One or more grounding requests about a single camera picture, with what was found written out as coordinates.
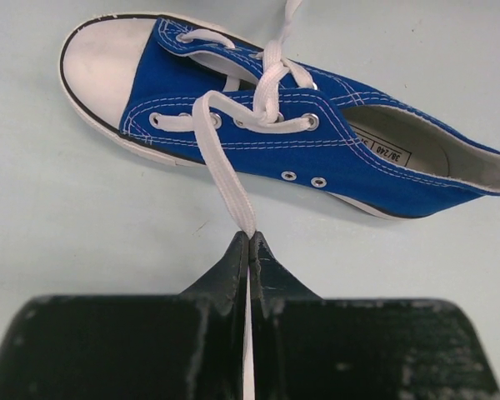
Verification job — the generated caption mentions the white shoelace of sneaker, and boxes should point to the white shoelace of sneaker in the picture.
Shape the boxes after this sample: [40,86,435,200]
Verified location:
[152,0,318,400]

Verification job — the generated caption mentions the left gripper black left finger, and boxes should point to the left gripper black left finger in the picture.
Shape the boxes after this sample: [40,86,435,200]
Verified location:
[0,232,248,399]

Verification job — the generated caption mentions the blue sneaker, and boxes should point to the blue sneaker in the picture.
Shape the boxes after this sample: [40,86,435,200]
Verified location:
[59,13,500,219]

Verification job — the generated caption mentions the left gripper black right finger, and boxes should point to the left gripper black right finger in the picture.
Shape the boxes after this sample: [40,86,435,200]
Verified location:
[249,233,500,399]

